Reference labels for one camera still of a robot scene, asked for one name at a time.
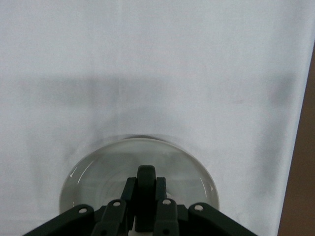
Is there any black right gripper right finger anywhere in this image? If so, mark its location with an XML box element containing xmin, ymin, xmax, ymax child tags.
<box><xmin>154</xmin><ymin>177</ymin><xmax>254</xmax><ymax>236</ymax></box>

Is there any gray round plate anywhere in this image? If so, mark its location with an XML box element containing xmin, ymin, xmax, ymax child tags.
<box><xmin>58</xmin><ymin>137</ymin><xmax>220</xmax><ymax>215</ymax></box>

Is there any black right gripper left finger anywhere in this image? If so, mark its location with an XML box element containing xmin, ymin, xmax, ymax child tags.
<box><xmin>24</xmin><ymin>177</ymin><xmax>137</xmax><ymax>236</ymax></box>

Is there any white square cloth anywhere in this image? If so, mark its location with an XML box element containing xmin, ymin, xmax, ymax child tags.
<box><xmin>0</xmin><ymin>0</ymin><xmax>315</xmax><ymax>236</ymax></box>

